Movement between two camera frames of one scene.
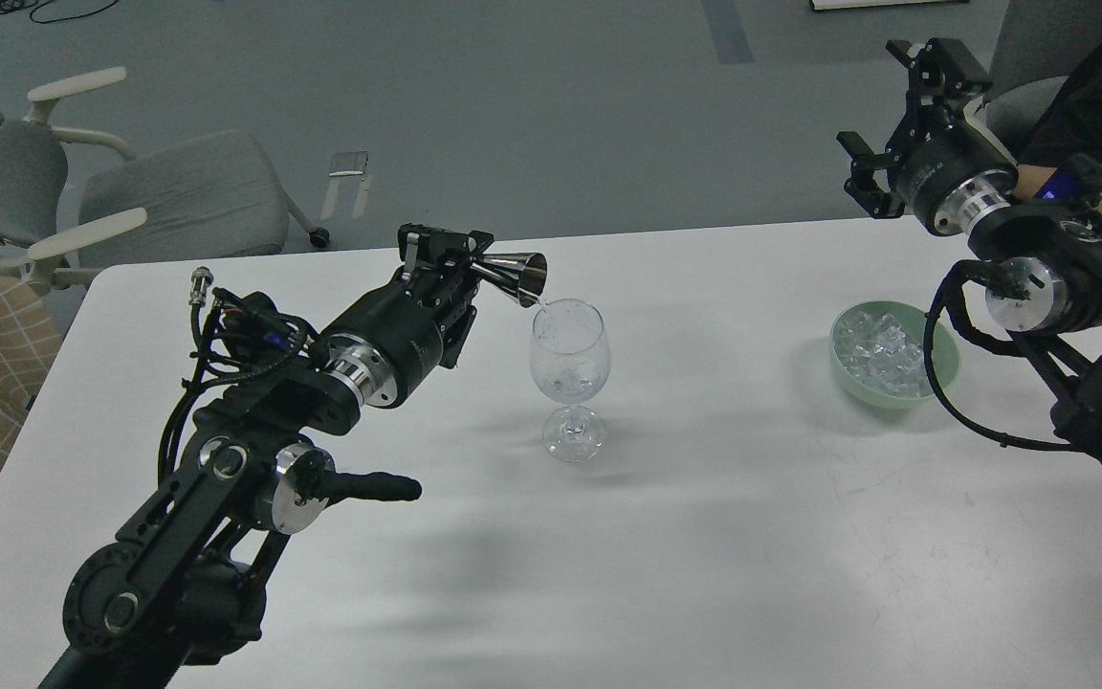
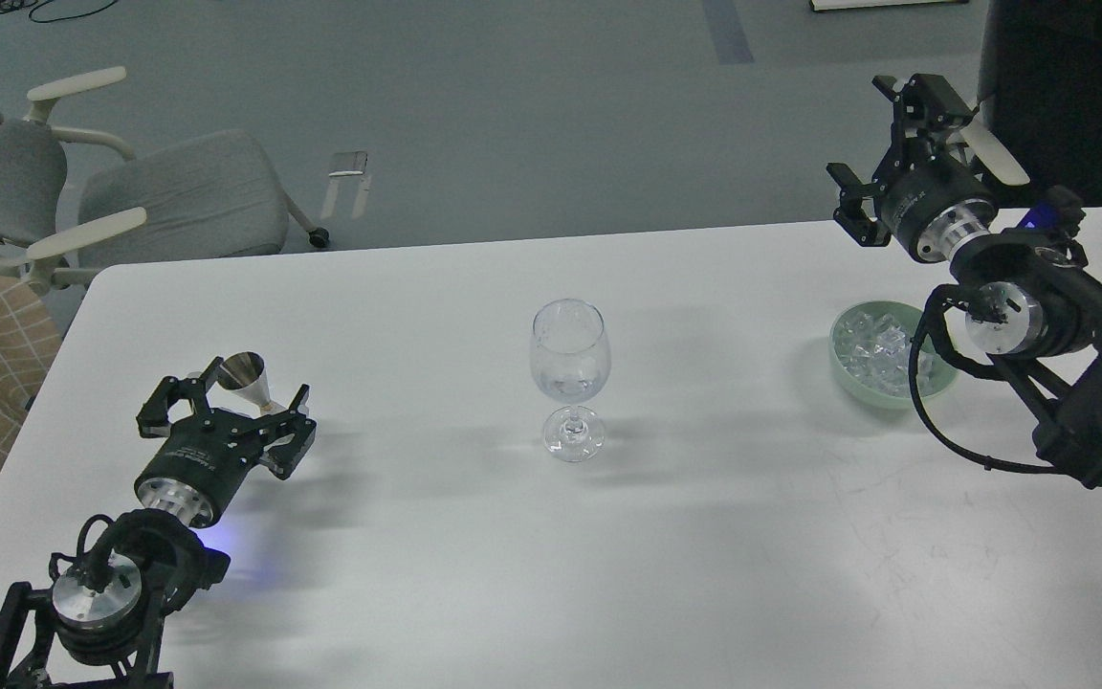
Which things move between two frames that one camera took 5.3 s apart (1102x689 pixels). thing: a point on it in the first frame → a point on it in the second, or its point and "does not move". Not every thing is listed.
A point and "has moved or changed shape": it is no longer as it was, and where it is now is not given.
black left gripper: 386,347 → 192,473
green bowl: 880,352 does not move
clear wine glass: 570,355 does not move
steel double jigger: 520,276 has moved or changed shape
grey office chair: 29,198 does not move
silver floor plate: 348,164 does not move
